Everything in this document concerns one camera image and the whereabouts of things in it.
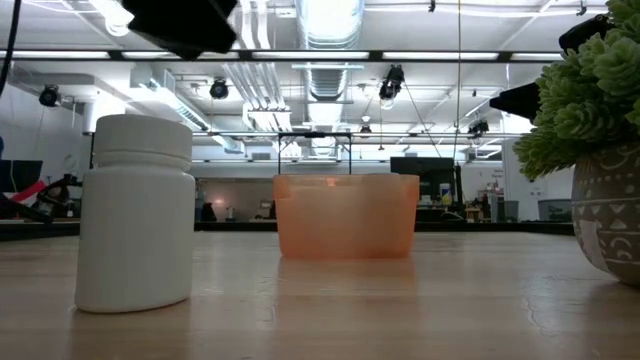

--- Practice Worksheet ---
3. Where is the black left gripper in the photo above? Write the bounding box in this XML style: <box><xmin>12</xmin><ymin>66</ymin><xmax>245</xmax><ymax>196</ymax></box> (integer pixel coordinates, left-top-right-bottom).
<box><xmin>121</xmin><ymin>0</ymin><xmax>239</xmax><ymax>61</ymax></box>

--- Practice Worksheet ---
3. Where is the white pill bottle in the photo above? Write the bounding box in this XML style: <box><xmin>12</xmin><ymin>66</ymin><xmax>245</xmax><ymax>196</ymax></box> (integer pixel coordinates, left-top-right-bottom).
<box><xmin>73</xmin><ymin>113</ymin><xmax>197</xmax><ymax>315</ymax></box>

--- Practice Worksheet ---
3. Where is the orange translucent plastic basket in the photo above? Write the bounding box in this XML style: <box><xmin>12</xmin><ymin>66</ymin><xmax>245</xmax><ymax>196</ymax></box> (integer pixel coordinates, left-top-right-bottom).
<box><xmin>272</xmin><ymin>172</ymin><xmax>421</xmax><ymax>260</ymax></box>

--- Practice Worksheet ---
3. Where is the green plant in grey pot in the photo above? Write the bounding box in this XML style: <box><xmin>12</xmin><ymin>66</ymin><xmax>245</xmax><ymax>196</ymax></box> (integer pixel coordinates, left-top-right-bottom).
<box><xmin>512</xmin><ymin>0</ymin><xmax>640</xmax><ymax>287</ymax></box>

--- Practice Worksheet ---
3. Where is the grey bin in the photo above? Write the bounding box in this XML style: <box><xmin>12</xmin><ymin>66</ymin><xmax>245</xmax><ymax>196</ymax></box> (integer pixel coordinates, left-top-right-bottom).
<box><xmin>489</xmin><ymin>199</ymin><xmax>520</xmax><ymax>223</ymax></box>
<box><xmin>537</xmin><ymin>198</ymin><xmax>574</xmax><ymax>222</ymax></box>

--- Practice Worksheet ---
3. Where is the black screen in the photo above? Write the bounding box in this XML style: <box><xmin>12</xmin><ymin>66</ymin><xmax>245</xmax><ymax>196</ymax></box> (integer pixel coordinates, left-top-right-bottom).
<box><xmin>389</xmin><ymin>156</ymin><xmax>457</xmax><ymax>210</ymax></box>

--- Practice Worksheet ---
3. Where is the black monitor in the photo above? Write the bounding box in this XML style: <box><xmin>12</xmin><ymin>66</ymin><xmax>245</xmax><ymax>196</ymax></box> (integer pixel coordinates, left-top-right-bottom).
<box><xmin>0</xmin><ymin>158</ymin><xmax>44</xmax><ymax>194</ymax></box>

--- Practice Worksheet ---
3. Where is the silver ventilation duct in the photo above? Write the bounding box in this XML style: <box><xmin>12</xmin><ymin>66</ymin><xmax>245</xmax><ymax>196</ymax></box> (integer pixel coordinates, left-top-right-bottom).
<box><xmin>294</xmin><ymin>0</ymin><xmax>366</xmax><ymax>104</ymax></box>

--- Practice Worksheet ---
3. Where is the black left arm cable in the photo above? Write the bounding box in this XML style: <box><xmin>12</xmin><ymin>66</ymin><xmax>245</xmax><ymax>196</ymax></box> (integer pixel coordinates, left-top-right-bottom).
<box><xmin>0</xmin><ymin>0</ymin><xmax>24</xmax><ymax>99</ymax></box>

